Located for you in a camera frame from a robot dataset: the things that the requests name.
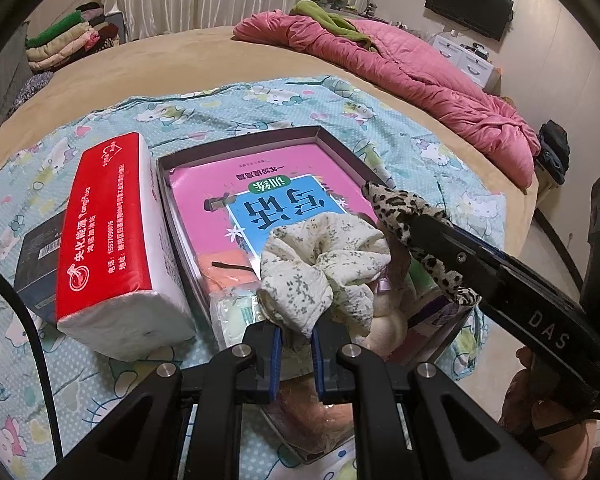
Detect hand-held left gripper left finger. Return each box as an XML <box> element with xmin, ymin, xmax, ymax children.
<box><xmin>45</xmin><ymin>322</ymin><xmax>283</xmax><ymax>480</ymax></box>

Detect pink towel roll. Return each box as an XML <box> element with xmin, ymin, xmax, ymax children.
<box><xmin>195</xmin><ymin>252</ymin><xmax>261</xmax><ymax>301</ymax></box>

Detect cream floral scrunchie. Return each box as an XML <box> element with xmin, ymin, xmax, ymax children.
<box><xmin>257</xmin><ymin>212</ymin><xmax>392</xmax><ymax>338</ymax></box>

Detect plush bear pink dress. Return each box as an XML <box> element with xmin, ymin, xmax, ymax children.
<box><xmin>370</xmin><ymin>255</ymin><xmax>416</xmax><ymax>356</ymax></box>

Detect mint tissue pack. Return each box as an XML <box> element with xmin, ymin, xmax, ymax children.
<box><xmin>210</xmin><ymin>287</ymin><xmax>276</xmax><ymax>348</ymax></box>

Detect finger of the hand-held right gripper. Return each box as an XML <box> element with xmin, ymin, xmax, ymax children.
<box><xmin>409</xmin><ymin>212</ymin><xmax>503</xmax><ymax>307</ymax></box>
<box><xmin>445</xmin><ymin>222</ymin><xmax>531</xmax><ymax>268</ymax></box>

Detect plush bear purple dress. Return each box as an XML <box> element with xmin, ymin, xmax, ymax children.
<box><xmin>405</xmin><ymin>290</ymin><xmax>461</xmax><ymax>341</ymax></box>

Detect orange puff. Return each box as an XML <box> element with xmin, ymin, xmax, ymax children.
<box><xmin>267</xmin><ymin>375</ymin><xmax>356</xmax><ymax>441</ymax></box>

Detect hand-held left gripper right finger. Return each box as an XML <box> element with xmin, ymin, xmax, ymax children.
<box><xmin>310</xmin><ymin>327</ymin><xmax>551</xmax><ymax>480</ymax></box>

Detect pink book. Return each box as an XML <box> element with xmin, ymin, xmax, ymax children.
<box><xmin>169</xmin><ymin>142</ymin><xmax>381</xmax><ymax>281</ymax></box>

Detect tan bed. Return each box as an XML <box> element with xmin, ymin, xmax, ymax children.
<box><xmin>0</xmin><ymin>25</ymin><xmax>543</xmax><ymax>381</ymax></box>

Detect dark clothes bundle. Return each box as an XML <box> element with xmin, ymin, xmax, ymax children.
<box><xmin>534</xmin><ymin>120</ymin><xmax>573</xmax><ymax>186</ymax></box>

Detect pink quilt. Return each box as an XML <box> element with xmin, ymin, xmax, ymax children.
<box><xmin>232</xmin><ymin>12</ymin><xmax>541</xmax><ymax>188</ymax></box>

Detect black wall television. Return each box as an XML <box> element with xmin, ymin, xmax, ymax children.
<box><xmin>424</xmin><ymin>0</ymin><xmax>515</xmax><ymax>41</ymax></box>

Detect cat print blue blanket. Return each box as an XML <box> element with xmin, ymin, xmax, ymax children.
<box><xmin>0</xmin><ymin>75</ymin><xmax>508</xmax><ymax>480</ymax></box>

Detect grey quilted sofa cover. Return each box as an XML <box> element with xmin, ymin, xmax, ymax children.
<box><xmin>0</xmin><ymin>22</ymin><xmax>33</xmax><ymax>111</ymax></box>

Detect red tissue pack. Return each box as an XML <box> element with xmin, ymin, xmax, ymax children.
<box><xmin>55</xmin><ymin>132</ymin><xmax>197</xmax><ymax>361</ymax></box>

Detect green cloth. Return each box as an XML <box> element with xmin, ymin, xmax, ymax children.
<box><xmin>290</xmin><ymin>0</ymin><xmax>378</xmax><ymax>51</ymax></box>

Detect white drawer cabinet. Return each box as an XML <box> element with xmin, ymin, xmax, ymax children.
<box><xmin>427</xmin><ymin>32</ymin><xmax>503</xmax><ymax>93</ymax></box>

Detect leopard print scrunchie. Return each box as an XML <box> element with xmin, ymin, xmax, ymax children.
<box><xmin>361</xmin><ymin>181</ymin><xmax>481</xmax><ymax>307</ymax></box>

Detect stack of folded clothes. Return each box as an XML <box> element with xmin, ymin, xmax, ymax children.
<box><xmin>25</xmin><ymin>2</ymin><xmax>126</xmax><ymax>72</ymax></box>

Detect black cable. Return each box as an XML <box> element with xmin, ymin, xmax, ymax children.
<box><xmin>0</xmin><ymin>260</ymin><xmax>66</xmax><ymax>468</ymax></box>

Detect person's right hand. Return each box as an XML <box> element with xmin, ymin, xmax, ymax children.
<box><xmin>497</xmin><ymin>347</ymin><xmax>600</xmax><ymax>480</ymax></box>

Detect dark floral cloth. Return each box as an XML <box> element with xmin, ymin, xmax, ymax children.
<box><xmin>10</xmin><ymin>71</ymin><xmax>55</xmax><ymax>111</ymax></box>

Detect green puff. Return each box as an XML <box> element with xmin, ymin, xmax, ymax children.
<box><xmin>407</xmin><ymin>255</ymin><xmax>441</xmax><ymax>301</ymax></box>

